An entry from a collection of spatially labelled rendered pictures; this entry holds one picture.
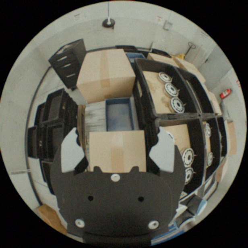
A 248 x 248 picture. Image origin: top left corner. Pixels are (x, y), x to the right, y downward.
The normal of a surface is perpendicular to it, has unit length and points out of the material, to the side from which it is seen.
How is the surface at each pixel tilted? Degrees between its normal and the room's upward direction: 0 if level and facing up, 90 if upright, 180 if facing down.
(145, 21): 90
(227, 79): 90
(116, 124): 0
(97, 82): 90
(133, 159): 0
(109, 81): 90
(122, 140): 0
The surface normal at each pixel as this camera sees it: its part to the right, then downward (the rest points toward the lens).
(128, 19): 0.15, 0.95
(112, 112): 0.04, -0.26
